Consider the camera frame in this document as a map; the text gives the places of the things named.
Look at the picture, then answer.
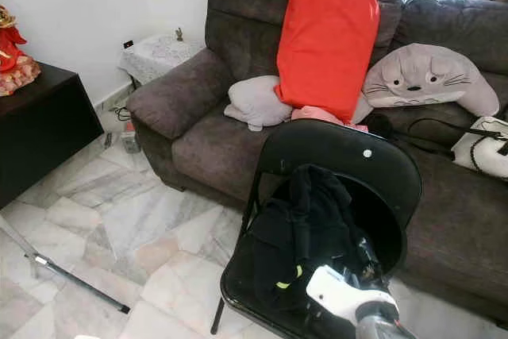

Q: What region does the brown fabric sofa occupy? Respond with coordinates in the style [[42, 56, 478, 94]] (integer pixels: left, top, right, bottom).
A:
[[125, 0, 508, 328]]

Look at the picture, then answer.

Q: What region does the pink cloth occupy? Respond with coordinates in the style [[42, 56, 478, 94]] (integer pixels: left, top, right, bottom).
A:
[[290, 105, 370, 132]]

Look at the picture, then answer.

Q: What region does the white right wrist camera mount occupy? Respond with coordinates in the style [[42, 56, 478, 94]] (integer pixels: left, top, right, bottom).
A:
[[306, 264, 399, 326]]

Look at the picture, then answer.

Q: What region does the red pillow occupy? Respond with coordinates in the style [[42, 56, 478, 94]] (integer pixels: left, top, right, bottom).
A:
[[274, 0, 392, 124]]

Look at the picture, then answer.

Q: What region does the red gold deity statue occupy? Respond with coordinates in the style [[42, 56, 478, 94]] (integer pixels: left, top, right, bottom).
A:
[[0, 4, 42, 98]]

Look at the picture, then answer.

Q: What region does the silver clothes rack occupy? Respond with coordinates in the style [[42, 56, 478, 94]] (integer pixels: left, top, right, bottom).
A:
[[0, 216, 132, 314]]

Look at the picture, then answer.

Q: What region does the black garment yellow tag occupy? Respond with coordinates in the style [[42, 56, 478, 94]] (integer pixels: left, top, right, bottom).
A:
[[252, 164, 370, 312]]

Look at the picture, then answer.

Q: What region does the white black-strap tote bag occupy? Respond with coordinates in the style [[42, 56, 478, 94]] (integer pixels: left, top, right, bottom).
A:
[[450, 115, 508, 179]]

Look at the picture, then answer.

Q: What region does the black plastic bucket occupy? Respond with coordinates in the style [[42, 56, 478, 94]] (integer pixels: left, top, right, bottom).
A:
[[254, 166, 406, 308]]

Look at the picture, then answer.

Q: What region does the grey cat face cushion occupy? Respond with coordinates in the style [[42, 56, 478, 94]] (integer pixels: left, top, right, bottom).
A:
[[360, 42, 502, 118]]

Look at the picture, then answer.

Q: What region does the lace covered side table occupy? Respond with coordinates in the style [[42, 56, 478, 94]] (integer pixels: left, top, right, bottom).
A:
[[117, 32, 206, 86]]

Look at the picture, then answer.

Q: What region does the black television console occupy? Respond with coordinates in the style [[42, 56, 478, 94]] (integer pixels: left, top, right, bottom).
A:
[[0, 63, 104, 209]]

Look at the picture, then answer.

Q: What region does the light grey plush pillow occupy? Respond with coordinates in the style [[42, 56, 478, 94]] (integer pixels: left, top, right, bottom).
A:
[[223, 75, 294, 132]]

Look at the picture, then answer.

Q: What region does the black folding chair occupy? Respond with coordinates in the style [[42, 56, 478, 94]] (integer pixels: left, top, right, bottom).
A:
[[210, 118, 423, 339]]

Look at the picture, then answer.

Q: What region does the clear bottle red cap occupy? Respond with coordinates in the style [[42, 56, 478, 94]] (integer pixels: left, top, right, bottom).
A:
[[119, 121, 140, 155]]

